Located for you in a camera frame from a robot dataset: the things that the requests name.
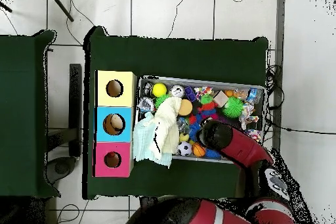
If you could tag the cream and mint cloth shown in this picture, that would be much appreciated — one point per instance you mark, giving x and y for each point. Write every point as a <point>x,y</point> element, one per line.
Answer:
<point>165,129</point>

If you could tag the multicoloured spiky caterpillar toy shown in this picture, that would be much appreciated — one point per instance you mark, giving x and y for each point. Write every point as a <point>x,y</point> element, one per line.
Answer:
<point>207,106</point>

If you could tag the multicoloured patchwork cloth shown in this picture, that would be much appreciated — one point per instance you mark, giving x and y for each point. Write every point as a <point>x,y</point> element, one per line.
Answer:
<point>203,90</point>

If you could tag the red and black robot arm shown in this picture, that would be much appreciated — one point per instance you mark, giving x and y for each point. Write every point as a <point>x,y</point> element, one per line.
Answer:
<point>241,147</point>

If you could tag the wooden box with three holes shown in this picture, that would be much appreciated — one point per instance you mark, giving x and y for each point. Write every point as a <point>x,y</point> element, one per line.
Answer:
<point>126,98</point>

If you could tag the round orange sponge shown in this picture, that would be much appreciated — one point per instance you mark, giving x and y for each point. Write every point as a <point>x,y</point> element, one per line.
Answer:
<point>185,107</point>

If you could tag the silver top drink can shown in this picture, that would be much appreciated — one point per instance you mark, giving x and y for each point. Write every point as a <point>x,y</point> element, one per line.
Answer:
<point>176,91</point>

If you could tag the yellow ball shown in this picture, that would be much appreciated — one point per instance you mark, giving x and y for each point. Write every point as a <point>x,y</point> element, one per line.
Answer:
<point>159,90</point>

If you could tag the black and white soccer ball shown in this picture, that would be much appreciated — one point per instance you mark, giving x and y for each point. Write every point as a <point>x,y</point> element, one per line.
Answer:
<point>185,148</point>

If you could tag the orange toy basketball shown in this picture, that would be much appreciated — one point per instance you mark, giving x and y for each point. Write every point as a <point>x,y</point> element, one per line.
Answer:
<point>198,150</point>

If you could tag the plain wooden cube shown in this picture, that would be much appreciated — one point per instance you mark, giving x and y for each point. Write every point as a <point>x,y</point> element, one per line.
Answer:
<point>220,98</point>

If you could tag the dark green tablecloth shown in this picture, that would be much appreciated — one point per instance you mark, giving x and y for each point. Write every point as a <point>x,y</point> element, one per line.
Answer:
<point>21,116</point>
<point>170,55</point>

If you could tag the green spiky rubber toy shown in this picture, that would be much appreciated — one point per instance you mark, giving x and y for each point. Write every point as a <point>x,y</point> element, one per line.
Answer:
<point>233,107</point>

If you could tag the black monitor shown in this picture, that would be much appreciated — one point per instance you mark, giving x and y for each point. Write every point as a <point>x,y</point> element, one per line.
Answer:
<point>75,108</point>

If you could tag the black tripod leg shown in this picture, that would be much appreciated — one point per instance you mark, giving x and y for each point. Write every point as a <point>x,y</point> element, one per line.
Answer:
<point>60,4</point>

